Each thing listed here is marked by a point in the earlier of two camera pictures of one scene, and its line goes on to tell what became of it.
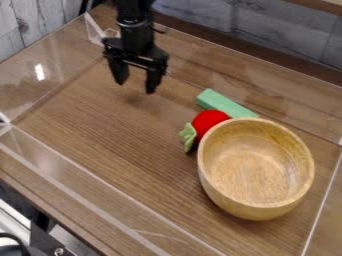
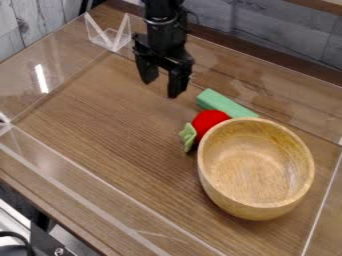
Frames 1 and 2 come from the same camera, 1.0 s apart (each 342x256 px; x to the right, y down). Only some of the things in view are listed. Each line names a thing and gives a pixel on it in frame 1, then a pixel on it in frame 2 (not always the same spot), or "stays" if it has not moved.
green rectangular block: x=211 y=100 stays
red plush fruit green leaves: x=193 y=131 stays
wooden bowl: x=256 y=168 stays
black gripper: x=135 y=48 -> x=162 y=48
